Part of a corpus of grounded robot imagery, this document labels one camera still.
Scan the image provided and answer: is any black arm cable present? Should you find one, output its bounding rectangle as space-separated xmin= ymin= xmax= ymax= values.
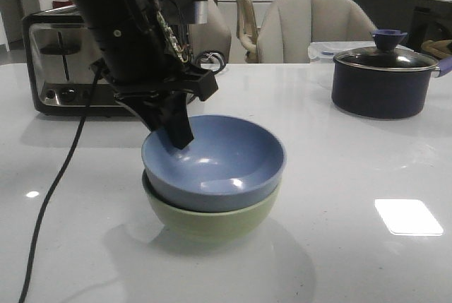
xmin=18 ymin=66 xmax=103 ymax=303

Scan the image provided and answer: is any cream plastic chair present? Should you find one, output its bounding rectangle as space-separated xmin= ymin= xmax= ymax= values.
xmin=235 ymin=0 xmax=258 ymax=64

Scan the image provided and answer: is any black appliance at right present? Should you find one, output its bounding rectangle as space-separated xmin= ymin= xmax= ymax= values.
xmin=407 ymin=0 xmax=451 ymax=53

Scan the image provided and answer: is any blue bowl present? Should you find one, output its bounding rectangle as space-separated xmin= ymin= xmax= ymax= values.
xmin=141 ymin=115 xmax=286 ymax=213

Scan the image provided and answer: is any black toaster power cord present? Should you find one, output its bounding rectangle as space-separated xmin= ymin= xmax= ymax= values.
xmin=190 ymin=52 xmax=227 ymax=103

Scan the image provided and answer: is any beige armchair right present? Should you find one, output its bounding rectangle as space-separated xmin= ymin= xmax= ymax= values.
xmin=257 ymin=0 xmax=376 ymax=64

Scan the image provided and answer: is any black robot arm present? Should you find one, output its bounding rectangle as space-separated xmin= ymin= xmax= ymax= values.
xmin=72 ymin=0 xmax=218 ymax=149

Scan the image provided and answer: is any black and chrome toaster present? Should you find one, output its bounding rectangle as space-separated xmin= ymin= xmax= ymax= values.
xmin=22 ymin=4 xmax=198 ymax=117

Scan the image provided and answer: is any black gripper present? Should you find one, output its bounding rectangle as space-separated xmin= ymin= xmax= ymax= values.
xmin=90 ymin=57 xmax=218 ymax=149

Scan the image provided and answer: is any glass pot lid blue knob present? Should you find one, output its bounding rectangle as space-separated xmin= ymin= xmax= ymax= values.
xmin=333 ymin=30 xmax=439 ymax=72

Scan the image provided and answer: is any green bowl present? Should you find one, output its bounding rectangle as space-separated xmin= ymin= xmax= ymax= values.
xmin=141 ymin=172 xmax=280 ymax=251

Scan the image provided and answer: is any red bin in background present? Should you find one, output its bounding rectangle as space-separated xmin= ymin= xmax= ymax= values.
xmin=52 ymin=0 xmax=73 ymax=9

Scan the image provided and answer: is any beige armchair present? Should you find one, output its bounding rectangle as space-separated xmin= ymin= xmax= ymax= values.
xmin=155 ymin=0 xmax=232 ymax=65
xmin=257 ymin=0 xmax=376 ymax=64

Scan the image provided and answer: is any dark blue cooking pot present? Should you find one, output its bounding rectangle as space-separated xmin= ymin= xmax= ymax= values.
xmin=331 ymin=57 xmax=451 ymax=119

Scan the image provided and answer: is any clear plastic food container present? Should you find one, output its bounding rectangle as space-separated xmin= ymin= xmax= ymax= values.
xmin=307 ymin=41 xmax=414 ymax=65

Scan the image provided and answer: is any beige armchair left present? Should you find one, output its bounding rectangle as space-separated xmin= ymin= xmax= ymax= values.
xmin=155 ymin=0 xmax=232 ymax=65

